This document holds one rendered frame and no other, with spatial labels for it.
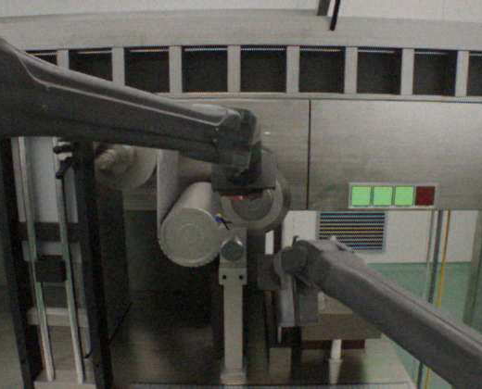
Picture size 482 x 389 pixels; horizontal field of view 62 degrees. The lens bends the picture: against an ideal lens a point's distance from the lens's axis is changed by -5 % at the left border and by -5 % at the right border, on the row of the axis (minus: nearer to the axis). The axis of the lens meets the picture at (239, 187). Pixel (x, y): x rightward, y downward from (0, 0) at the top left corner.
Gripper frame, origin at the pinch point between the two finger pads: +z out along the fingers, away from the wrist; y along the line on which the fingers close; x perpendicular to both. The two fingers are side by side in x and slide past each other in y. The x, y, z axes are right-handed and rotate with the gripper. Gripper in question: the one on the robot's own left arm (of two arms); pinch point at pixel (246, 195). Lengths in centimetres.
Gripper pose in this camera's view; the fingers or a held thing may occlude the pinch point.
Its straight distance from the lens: 75.4
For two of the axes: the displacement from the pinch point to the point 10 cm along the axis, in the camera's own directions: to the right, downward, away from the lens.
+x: 0.0, -8.8, 4.7
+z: 0.5, 4.7, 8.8
